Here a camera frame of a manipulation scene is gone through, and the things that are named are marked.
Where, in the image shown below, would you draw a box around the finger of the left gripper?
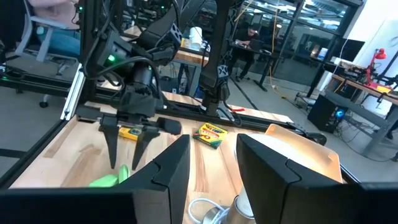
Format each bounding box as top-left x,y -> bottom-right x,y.
131,125 -> 161,172
98,116 -> 121,170

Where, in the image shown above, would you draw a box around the wooden background table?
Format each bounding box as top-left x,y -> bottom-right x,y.
123,24 -> 210,97

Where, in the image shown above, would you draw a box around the person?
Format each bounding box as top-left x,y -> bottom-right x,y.
27,0 -> 82,58
229,25 -> 265,82

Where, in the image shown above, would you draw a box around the yellow green crayon box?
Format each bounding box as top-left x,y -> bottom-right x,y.
118,126 -> 144,142
192,122 -> 229,150

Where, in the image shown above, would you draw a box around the black computer monitor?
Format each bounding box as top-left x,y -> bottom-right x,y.
335,37 -> 366,62

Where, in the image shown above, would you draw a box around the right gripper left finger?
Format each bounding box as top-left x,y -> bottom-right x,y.
117,133 -> 192,224

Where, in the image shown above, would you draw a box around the black computer tower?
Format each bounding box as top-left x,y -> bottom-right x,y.
307,94 -> 348,134

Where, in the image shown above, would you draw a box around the white plastic container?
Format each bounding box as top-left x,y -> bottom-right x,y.
188,26 -> 204,51

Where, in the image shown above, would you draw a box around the black background desk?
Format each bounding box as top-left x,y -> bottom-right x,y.
228,42 -> 284,93

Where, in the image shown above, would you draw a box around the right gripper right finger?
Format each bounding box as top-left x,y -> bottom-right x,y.
235,133 -> 363,224

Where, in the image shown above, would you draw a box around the orange plastic bin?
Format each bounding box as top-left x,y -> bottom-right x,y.
264,123 -> 343,184

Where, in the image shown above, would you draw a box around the wooden desk grey legs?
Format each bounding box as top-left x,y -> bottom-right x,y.
325,73 -> 398,162

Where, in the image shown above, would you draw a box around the grey office chair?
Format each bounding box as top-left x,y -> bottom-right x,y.
14,0 -> 78,108

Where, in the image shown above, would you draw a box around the black metal rig frame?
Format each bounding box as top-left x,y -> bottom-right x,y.
0,0 -> 361,189

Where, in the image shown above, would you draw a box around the red desk lamp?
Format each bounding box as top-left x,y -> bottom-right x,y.
365,48 -> 389,86

